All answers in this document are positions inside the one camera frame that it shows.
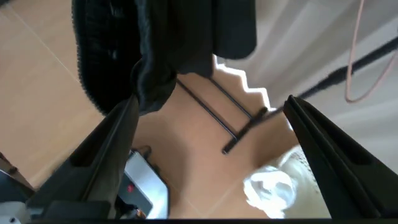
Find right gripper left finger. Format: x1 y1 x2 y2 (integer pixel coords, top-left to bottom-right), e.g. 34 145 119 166
25 95 140 219

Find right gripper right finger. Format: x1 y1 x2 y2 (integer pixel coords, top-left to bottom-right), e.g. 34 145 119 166
282 94 398 219

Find black shorts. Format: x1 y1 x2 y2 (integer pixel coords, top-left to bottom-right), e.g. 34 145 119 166
71 0 257 116

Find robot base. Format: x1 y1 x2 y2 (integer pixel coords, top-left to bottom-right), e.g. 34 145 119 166
0 146 170 220

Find black clothes rack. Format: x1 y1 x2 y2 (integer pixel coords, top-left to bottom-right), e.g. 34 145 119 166
175 36 398 156

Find pink clothes hanger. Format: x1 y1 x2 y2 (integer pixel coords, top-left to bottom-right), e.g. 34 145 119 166
344 0 398 104

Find white garment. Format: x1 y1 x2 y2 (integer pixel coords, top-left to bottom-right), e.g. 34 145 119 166
242 166 300 219

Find beige curtain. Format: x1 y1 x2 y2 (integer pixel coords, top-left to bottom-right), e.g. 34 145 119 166
213 0 398 175

